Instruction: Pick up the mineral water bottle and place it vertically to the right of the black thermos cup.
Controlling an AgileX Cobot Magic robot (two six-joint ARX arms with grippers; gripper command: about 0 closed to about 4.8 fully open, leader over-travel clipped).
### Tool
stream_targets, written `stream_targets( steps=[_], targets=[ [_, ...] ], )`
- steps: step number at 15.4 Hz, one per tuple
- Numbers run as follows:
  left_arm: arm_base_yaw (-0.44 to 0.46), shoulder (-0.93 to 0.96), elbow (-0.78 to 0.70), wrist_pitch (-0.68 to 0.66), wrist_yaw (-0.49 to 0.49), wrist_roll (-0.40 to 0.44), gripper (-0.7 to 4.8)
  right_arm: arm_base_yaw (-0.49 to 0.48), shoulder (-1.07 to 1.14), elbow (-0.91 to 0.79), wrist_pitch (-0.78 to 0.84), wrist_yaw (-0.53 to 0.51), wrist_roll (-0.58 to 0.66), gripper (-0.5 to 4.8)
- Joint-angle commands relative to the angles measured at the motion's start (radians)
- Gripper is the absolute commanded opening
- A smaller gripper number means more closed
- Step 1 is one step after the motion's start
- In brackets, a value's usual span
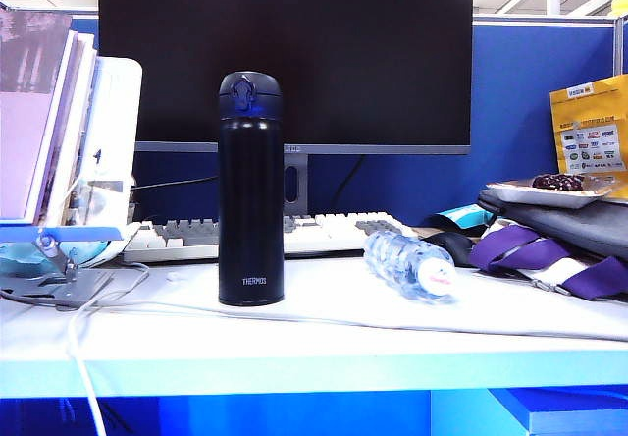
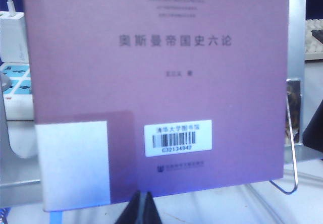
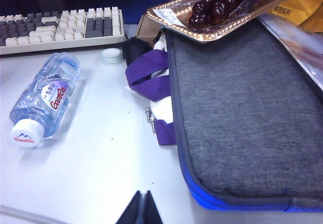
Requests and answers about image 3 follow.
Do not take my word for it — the black computer mouse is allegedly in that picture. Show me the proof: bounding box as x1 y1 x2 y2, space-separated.
120 38 153 66

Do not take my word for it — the brown cardboard box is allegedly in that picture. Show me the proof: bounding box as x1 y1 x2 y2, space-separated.
135 13 167 45

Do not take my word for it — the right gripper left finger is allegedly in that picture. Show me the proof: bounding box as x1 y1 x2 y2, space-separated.
116 190 144 224

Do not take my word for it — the gold plastic food tray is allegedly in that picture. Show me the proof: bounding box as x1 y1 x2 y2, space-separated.
146 0 288 43

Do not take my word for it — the small white green tape roll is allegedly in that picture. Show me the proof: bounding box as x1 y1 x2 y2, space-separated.
101 47 124 67

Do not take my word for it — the clear mineral water bottle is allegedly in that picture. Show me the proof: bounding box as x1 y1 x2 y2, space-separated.
9 51 81 149

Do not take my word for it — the long grey desk cable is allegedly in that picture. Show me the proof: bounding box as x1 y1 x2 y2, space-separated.
0 206 53 224

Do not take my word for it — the purple and white lanyard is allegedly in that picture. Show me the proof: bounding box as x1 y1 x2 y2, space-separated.
125 29 177 146

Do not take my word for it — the glossy magazine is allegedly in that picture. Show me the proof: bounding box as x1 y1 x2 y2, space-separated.
257 14 323 91

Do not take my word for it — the grey fabric laptop sleeve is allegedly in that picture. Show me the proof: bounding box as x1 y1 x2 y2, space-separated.
164 17 323 213

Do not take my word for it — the white grey mechanical keyboard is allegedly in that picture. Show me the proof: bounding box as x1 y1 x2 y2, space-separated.
0 6 127 55

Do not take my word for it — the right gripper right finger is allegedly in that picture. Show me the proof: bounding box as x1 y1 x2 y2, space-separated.
142 190 166 224

